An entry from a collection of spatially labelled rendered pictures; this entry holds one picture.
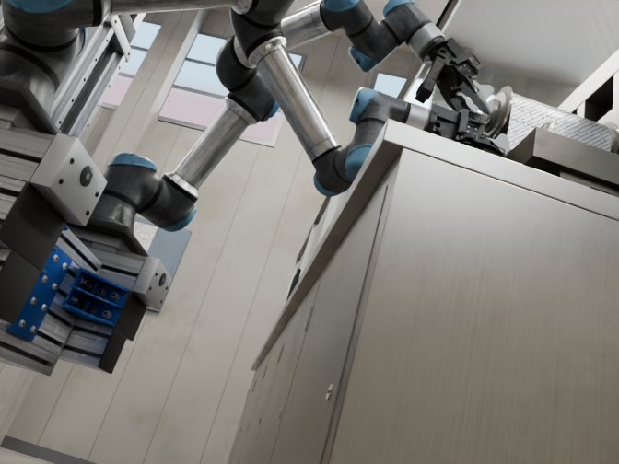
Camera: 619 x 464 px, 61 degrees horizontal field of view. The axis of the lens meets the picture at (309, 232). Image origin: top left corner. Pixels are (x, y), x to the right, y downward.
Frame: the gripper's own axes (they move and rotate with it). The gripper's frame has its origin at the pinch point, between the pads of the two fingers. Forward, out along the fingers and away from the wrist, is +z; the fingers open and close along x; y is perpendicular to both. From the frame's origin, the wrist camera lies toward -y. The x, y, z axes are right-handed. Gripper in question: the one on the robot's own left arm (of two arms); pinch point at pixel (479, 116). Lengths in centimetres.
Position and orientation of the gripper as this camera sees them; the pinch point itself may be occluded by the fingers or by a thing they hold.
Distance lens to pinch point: 126.9
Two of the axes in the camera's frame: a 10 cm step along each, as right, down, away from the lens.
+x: -1.8, 3.7, 9.1
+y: 8.1, -4.7, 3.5
